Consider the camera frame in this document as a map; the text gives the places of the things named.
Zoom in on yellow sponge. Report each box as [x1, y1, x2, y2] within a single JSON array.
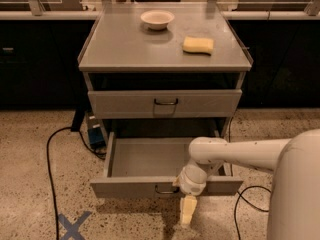
[[183, 36, 214, 55]]

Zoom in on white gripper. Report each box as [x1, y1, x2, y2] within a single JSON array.
[[173, 159, 208, 226]]

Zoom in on grey drawer cabinet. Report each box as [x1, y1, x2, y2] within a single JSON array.
[[79, 3, 251, 144]]

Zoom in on black cable left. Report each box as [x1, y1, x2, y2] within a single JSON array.
[[45, 126, 107, 240]]

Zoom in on black cable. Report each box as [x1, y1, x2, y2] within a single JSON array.
[[45, 126, 107, 240], [227, 116, 273, 240]]

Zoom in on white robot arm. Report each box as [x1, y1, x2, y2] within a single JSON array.
[[174, 129, 320, 240]]

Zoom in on white ceramic bowl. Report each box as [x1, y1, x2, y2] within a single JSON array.
[[140, 10, 175, 31]]

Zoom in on blue power box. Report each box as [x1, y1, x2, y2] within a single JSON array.
[[86, 112, 105, 149]]

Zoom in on grey drawer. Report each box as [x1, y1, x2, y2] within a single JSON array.
[[91, 133, 242, 198], [88, 89, 242, 119]]

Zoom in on blue tape cross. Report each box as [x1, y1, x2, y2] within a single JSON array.
[[58, 211, 91, 240]]

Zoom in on black cable right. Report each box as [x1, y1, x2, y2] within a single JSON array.
[[227, 116, 273, 240]]

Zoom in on dark lab bench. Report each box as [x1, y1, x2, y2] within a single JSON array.
[[0, 14, 320, 110]]

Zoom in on grey top drawer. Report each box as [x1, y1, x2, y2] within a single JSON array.
[[88, 89, 242, 119]]

